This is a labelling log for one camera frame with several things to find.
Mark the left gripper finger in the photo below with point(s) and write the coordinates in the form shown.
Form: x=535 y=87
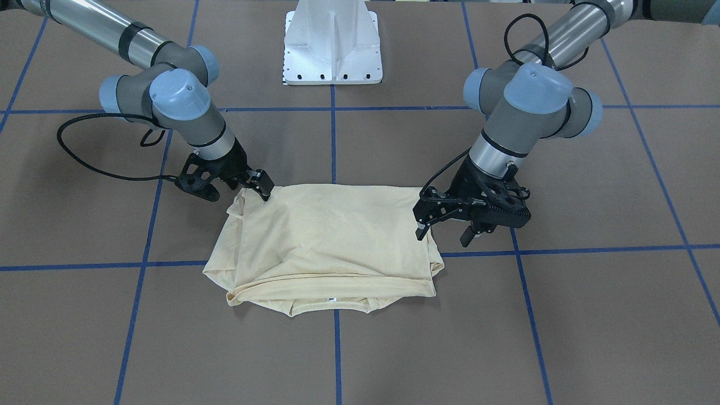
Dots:
x=468 y=235
x=421 y=231

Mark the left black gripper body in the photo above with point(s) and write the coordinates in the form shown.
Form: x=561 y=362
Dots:
x=464 y=181

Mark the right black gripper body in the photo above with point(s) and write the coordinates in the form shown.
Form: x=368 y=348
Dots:
x=232 y=165

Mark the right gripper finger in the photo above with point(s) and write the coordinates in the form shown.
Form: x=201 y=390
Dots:
x=265 y=192

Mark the cream long sleeve shirt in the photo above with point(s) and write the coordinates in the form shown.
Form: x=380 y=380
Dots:
x=316 y=247

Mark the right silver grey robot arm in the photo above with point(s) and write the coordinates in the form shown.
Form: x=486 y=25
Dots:
x=170 y=93

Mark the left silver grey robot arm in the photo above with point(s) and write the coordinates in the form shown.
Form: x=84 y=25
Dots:
x=528 y=99

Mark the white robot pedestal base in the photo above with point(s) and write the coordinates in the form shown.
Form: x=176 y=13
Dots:
x=332 y=43

